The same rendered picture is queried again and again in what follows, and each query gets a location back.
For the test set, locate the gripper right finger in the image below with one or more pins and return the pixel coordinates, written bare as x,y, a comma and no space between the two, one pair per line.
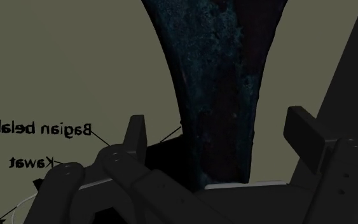
343,173

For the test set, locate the olive sheet with labelled diagram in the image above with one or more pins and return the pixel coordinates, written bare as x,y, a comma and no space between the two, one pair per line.
57,62

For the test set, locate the dark blue-green flared vase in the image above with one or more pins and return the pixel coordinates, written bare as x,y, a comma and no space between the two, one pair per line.
212,77

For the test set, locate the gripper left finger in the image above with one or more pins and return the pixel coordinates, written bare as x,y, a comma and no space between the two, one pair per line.
126,173

